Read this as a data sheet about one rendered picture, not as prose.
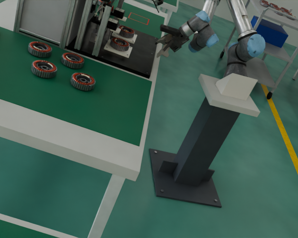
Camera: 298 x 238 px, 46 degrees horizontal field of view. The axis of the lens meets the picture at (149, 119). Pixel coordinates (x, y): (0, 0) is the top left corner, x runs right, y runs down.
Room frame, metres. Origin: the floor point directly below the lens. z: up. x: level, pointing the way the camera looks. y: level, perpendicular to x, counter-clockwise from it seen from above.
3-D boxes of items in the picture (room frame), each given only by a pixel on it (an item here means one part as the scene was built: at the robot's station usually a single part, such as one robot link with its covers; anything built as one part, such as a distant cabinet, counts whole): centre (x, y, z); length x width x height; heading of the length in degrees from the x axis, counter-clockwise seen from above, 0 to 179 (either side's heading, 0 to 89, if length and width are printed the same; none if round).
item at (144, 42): (2.07, 0.35, 0.76); 0.64 x 0.47 x 0.02; 7
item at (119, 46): (1.96, 0.33, 0.80); 0.11 x 0.11 x 0.04
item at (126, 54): (1.96, 0.33, 0.78); 0.15 x 0.15 x 0.01; 7
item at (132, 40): (2.20, 0.35, 0.78); 0.15 x 0.15 x 0.01; 7
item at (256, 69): (4.56, -0.93, 0.51); 1.01 x 0.60 x 1.01; 7
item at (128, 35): (2.20, 0.35, 0.80); 0.11 x 0.11 x 0.04
